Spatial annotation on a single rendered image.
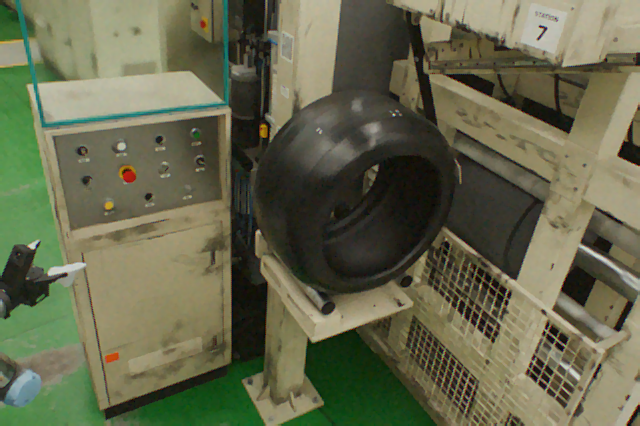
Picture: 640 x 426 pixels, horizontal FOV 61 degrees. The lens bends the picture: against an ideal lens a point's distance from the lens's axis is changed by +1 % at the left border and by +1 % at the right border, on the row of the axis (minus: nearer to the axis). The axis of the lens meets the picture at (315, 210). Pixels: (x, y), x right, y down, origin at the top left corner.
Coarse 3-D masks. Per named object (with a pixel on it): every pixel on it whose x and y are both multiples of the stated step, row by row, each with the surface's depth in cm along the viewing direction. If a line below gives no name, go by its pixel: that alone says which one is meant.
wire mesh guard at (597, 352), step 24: (456, 240) 168; (480, 264) 161; (432, 288) 184; (408, 312) 200; (456, 312) 176; (480, 312) 166; (552, 312) 143; (456, 336) 178; (504, 336) 160; (552, 336) 144; (576, 336) 136; (432, 360) 193; (504, 408) 166
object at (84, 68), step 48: (48, 0) 136; (96, 0) 141; (144, 0) 147; (192, 0) 153; (48, 48) 141; (96, 48) 147; (144, 48) 153; (192, 48) 160; (48, 96) 147; (96, 96) 153; (144, 96) 160; (192, 96) 168
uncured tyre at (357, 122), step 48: (336, 96) 141; (384, 96) 146; (288, 144) 135; (336, 144) 127; (384, 144) 129; (432, 144) 137; (288, 192) 130; (336, 192) 128; (384, 192) 176; (432, 192) 163; (288, 240) 134; (336, 240) 175; (384, 240) 172; (432, 240) 158; (336, 288) 147
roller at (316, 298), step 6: (288, 270) 165; (300, 282) 159; (306, 288) 157; (312, 294) 154; (318, 294) 153; (324, 294) 153; (312, 300) 154; (318, 300) 152; (324, 300) 151; (330, 300) 151; (318, 306) 152; (324, 306) 150; (330, 306) 151; (324, 312) 151; (330, 312) 152
